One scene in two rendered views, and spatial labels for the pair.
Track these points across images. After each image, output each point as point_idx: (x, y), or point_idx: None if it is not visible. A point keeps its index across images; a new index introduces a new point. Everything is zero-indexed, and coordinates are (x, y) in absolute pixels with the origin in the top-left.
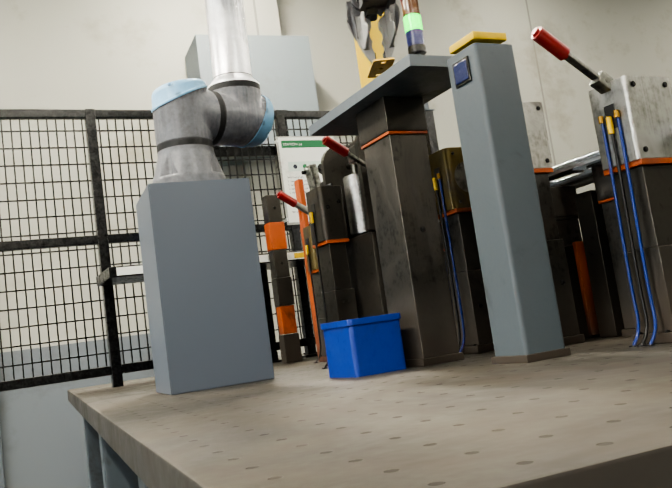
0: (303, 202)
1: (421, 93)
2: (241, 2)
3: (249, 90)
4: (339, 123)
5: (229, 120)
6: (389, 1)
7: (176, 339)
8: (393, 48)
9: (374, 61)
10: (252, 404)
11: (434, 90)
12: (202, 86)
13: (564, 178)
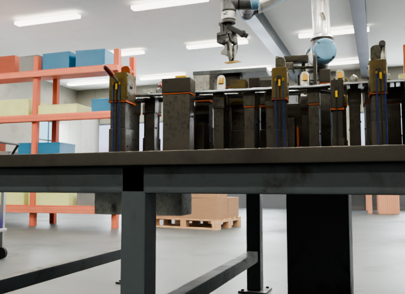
0: (403, 60)
1: (217, 75)
2: (313, 2)
3: (310, 44)
4: (253, 76)
5: (310, 60)
6: (222, 43)
7: None
8: (228, 55)
9: (227, 64)
10: None
11: (214, 75)
12: (307, 50)
13: (210, 93)
